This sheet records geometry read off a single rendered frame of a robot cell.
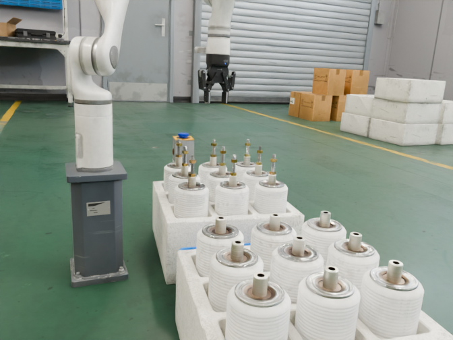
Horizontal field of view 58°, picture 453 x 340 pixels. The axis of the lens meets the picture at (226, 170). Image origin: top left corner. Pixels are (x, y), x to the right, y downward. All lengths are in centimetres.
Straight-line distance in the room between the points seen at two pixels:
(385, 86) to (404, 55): 412
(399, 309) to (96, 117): 78
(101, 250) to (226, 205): 35
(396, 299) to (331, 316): 11
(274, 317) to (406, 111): 318
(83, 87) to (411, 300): 83
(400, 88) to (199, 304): 319
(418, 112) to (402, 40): 433
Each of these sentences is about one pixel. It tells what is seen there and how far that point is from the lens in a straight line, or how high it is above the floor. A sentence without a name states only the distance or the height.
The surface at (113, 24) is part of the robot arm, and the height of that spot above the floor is 66.
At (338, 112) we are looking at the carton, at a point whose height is 11.
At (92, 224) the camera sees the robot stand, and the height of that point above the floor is 17.
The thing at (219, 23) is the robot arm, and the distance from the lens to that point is 131.
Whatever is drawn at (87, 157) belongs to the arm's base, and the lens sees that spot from 109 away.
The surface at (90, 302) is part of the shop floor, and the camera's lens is 111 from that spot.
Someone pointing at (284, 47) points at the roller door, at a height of 89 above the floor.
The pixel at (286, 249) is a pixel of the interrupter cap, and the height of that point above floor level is 25.
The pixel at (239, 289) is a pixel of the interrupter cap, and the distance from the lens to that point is 65.
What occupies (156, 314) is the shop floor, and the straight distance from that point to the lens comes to 104.
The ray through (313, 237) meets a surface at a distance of 90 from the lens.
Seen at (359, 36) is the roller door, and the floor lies 116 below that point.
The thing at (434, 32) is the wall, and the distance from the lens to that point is 759.
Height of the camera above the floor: 58
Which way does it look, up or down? 14 degrees down
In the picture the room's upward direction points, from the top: 3 degrees clockwise
